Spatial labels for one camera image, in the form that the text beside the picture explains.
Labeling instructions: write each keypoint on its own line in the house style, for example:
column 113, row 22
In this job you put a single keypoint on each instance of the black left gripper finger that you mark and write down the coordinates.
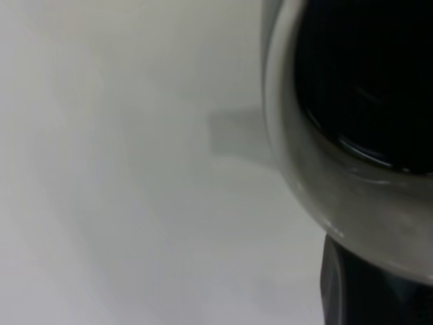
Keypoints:
column 365, row 298

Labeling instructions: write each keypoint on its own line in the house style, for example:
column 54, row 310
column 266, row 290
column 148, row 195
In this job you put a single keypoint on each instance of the grey ceramic mug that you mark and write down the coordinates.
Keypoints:
column 338, row 203

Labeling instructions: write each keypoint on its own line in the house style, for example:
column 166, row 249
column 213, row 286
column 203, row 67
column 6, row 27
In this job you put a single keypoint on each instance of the dark coffee liquid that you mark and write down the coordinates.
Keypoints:
column 365, row 84

